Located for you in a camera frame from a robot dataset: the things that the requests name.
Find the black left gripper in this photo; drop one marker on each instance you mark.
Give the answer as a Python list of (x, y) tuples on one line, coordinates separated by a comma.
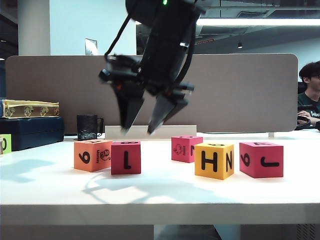
[(125, 77)]

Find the red foam block letter O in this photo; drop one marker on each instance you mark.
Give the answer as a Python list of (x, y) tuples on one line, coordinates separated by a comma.
[(181, 151)]

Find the red foam block letter L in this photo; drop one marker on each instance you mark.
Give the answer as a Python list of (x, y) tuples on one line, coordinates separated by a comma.
[(120, 165)]

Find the orange foam block monkey print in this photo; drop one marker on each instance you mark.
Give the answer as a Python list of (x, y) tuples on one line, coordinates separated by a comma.
[(87, 160)]

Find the yellow foam block letter H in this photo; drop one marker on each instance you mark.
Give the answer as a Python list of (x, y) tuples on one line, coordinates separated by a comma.
[(212, 172)]

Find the red foam block letter A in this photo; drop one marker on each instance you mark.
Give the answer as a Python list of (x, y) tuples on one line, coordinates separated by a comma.
[(257, 155)]

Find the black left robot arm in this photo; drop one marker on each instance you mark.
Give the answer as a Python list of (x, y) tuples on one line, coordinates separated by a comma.
[(165, 50)]

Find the black mug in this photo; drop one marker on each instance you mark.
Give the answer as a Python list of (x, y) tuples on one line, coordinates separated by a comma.
[(86, 127)]

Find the grey-brown desk divider panel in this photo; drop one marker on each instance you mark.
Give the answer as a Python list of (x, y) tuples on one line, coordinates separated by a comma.
[(237, 95)]

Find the black ceiling spot lamp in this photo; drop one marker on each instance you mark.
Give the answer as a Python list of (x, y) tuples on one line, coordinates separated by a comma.
[(240, 46)]

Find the dark blue case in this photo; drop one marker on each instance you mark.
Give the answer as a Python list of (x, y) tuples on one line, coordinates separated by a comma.
[(32, 132)]

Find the yellow patterned box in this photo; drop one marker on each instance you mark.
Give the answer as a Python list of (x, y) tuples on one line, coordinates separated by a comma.
[(30, 110)]

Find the white ceiling light strip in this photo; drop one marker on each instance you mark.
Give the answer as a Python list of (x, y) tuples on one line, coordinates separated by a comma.
[(250, 22)]

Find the green foam block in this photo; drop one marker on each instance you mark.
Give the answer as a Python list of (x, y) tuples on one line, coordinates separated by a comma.
[(8, 145)]

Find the black chair armrest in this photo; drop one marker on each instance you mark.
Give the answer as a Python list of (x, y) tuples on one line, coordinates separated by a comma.
[(301, 128)]

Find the person in dark green shirt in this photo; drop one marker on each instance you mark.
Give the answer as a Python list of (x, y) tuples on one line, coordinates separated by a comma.
[(310, 100)]

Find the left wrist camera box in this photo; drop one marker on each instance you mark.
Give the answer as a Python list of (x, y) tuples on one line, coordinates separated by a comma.
[(122, 61)]

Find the silver wall plate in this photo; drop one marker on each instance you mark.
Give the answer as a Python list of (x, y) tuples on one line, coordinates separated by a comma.
[(90, 47)]

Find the white divider bracket foot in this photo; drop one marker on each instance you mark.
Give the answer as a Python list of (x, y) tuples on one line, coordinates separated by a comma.
[(271, 135)]

